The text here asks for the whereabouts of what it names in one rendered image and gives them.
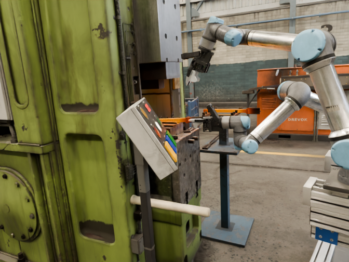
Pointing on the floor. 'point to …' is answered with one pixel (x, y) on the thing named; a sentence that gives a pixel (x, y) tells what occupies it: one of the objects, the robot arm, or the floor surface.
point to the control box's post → (146, 211)
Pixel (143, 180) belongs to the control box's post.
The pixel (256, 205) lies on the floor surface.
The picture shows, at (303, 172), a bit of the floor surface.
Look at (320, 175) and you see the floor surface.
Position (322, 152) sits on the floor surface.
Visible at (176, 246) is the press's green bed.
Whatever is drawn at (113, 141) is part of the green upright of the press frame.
